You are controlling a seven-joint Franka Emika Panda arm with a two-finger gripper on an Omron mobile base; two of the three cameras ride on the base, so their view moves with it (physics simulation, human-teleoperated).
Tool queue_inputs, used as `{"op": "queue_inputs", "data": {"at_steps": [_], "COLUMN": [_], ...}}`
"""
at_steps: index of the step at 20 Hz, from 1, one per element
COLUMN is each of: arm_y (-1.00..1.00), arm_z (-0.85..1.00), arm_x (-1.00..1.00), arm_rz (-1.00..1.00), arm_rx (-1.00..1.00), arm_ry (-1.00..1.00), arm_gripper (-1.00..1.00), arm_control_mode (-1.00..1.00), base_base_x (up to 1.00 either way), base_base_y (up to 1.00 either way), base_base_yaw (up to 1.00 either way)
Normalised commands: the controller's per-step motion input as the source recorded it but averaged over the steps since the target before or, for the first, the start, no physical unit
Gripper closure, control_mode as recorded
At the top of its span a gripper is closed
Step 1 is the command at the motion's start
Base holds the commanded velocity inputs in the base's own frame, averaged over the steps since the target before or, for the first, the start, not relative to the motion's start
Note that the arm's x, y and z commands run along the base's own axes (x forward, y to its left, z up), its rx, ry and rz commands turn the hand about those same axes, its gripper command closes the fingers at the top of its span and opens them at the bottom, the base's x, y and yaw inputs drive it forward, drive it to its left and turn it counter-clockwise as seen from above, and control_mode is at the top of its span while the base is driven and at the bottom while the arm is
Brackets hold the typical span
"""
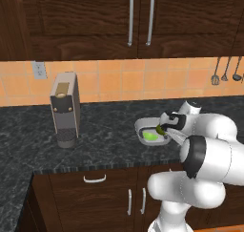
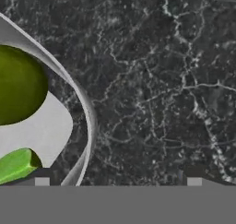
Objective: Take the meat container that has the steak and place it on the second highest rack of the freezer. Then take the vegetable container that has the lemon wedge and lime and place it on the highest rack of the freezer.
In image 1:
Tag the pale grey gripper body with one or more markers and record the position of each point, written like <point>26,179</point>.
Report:
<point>175,136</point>

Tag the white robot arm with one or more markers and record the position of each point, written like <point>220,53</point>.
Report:
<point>206,165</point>

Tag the dark green lime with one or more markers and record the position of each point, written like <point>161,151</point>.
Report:
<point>159,130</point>

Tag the bright green lime wedge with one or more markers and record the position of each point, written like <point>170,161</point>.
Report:
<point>150,136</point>

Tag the grey food container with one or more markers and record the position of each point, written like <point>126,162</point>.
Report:
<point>143,124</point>

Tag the hanging grey slotted spatula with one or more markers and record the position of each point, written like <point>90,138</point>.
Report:
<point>215,79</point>

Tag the hanging grey small spatula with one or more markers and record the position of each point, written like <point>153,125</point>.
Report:
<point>225,76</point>

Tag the hanging grey ladle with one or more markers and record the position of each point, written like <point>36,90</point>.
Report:
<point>236,76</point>

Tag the dark wood lower cupboard door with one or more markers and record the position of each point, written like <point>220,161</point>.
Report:
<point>89,210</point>
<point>143,221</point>

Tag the dark wood cupboard door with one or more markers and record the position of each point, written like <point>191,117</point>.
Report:
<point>143,221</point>
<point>190,19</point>
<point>82,19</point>
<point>89,210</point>

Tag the grey coffee machine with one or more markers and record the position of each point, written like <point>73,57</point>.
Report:
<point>65,111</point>

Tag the dark wood upper cupboard door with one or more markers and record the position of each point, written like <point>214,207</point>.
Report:
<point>190,19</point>
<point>82,19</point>

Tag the dark wood drawer front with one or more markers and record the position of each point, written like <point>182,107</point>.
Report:
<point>63,180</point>

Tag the dark wood corner cupboard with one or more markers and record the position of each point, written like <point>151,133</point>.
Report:
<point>33,207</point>

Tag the dark wood cupboard side panel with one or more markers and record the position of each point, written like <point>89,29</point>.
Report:
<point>14,22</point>

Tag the white wall outlet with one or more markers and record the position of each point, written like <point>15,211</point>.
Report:
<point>39,70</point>

